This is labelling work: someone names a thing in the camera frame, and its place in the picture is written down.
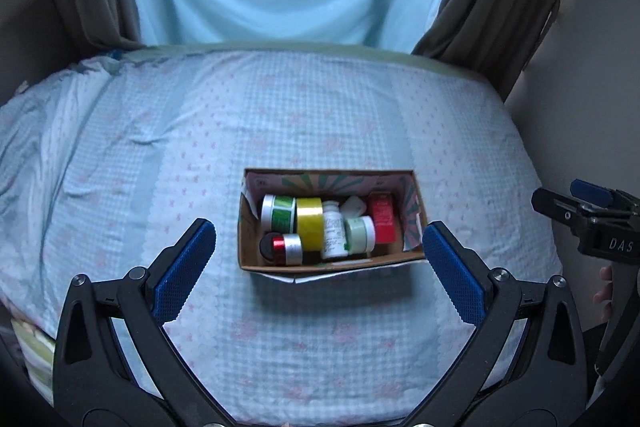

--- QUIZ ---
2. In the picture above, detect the green patterned pillow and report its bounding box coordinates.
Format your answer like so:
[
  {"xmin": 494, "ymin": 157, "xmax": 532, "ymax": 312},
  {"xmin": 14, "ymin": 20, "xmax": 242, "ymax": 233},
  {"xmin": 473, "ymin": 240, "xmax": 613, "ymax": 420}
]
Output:
[{"xmin": 11, "ymin": 319, "xmax": 55, "ymax": 405}]

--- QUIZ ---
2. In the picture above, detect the red silver cream jar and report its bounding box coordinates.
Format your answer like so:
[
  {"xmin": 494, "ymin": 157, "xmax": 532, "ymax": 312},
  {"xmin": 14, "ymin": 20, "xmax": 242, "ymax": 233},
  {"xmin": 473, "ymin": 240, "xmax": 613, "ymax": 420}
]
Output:
[{"xmin": 271, "ymin": 234, "xmax": 304, "ymax": 267}]

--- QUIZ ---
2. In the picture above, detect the black round lid jar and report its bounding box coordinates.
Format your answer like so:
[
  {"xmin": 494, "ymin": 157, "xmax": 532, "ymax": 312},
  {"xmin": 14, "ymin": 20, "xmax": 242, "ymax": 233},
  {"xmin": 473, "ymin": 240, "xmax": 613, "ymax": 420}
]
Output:
[{"xmin": 259, "ymin": 232, "xmax": 285, "ymax": 265}]

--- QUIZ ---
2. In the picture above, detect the red Marubi cosmetic box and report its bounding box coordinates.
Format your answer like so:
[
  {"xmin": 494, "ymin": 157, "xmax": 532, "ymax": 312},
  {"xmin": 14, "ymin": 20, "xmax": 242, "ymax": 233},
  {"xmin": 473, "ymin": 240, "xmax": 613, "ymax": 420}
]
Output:
[{"xmin": 368, "ymin": 193, "xmax": 396, "ymax": 245}]

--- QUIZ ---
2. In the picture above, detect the person's right hand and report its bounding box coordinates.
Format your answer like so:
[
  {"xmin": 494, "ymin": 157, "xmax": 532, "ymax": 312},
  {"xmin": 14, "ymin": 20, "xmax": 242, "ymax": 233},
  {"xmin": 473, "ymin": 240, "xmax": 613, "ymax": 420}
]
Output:
[{"xmin": 593, "ymin": 265, "xmax": 613, "ymax": 322}]

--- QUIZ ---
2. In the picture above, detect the white earbuds case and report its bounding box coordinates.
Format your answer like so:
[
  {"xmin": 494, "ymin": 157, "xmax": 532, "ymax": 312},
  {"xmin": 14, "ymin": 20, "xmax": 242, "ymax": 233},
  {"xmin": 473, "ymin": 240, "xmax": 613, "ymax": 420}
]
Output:
[{"xmin": 340, "ymin": 195, "xmax": 367, "ymax": 219}]

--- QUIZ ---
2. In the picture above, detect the pale green cream jar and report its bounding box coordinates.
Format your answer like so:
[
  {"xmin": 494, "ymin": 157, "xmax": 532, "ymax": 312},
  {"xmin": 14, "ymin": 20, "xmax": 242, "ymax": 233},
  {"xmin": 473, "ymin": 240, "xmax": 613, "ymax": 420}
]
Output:
[{"xmin": 345, "ymin": 216, "xmax": 376, "ymax": 255}]

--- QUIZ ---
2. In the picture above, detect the yellow tape roll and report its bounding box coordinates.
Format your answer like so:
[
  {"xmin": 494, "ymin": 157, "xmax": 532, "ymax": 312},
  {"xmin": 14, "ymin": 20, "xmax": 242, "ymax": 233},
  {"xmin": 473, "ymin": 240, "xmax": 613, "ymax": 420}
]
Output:
[{"xmin": 296, "ymin": 197, "xmax": 324, "ymax": 251}]

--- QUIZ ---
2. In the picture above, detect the white pill bottle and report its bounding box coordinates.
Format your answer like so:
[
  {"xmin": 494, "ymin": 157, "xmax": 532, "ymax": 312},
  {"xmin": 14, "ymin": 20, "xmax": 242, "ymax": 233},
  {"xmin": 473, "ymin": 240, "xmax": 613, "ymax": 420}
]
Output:
[{"xmin": 321, "ymin": 200, "xmax": 348, "ymax": 261}]

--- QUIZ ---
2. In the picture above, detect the brown cardboard box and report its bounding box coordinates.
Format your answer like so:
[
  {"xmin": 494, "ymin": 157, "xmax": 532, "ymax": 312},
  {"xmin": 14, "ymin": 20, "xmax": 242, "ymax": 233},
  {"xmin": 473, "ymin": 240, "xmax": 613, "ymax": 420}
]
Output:
[{"xmin": 238, "ymin": 168, "xmax": 426, "ymax": 283}]

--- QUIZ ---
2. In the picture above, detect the green label white jar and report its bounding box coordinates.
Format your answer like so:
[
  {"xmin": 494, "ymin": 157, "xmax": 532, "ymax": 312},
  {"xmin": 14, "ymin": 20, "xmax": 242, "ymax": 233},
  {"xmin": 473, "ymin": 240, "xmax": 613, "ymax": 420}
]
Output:
[{"xmin": 260, "ymin": 194, "xmax": 296, "ymax": 234}]

